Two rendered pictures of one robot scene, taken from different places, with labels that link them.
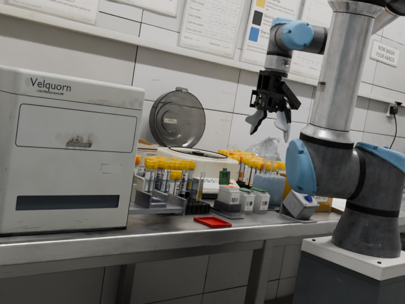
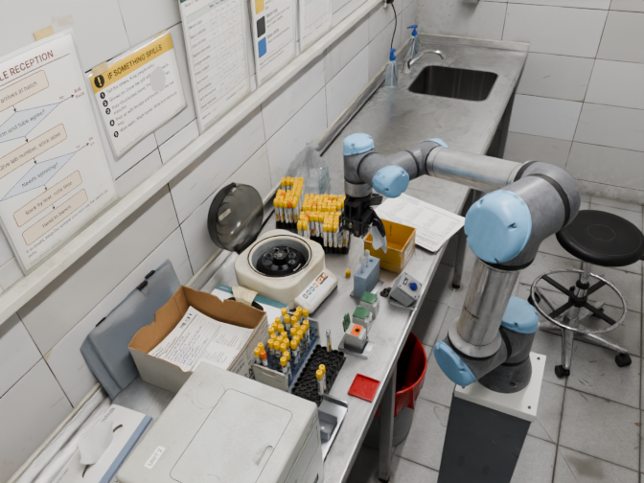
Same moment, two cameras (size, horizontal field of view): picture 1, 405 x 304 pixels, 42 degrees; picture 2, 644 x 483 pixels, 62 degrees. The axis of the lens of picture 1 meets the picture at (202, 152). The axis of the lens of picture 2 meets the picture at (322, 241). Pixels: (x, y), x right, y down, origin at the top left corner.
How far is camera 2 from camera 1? 1.09 m
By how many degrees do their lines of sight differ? 38
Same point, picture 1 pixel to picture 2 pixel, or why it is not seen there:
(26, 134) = not seen: outside the picture
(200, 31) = (215, 97)
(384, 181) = (524, 345)
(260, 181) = (362, 282)
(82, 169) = not seen: outside the picture
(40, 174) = not seen: outside the picture
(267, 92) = (359, 223)
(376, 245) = (519, 384)
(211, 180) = (310, 288)
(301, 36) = (398, 188)
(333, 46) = (487, 294)
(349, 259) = (504, 407)
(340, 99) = (494, 327)
